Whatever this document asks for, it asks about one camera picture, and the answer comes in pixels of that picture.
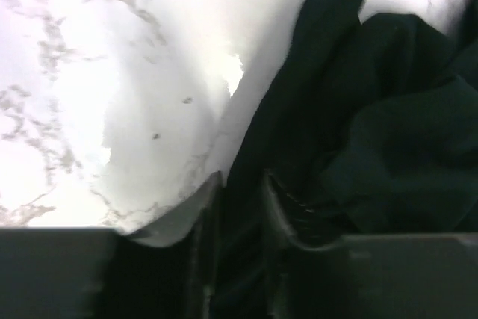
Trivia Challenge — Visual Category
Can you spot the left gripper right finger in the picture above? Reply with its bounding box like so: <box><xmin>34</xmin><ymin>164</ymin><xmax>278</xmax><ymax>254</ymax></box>
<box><xmin>263</xmin><ymin>175</ymin><xmax>477</xmax><ymax>318</ymax></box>

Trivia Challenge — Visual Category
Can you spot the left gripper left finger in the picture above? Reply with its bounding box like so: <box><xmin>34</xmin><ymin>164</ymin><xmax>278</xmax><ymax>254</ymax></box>
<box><xmin>1</xmin><ymin>172</ymin><xmax>223</xmax><ymax>319</ymax></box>

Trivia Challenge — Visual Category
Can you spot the black t-shirt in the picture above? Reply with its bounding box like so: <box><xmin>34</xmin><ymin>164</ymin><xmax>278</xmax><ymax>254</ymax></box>
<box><xmin>211</xmin><ymin>0</ymin><xmax>477</xmax><ymax>318</ymax></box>

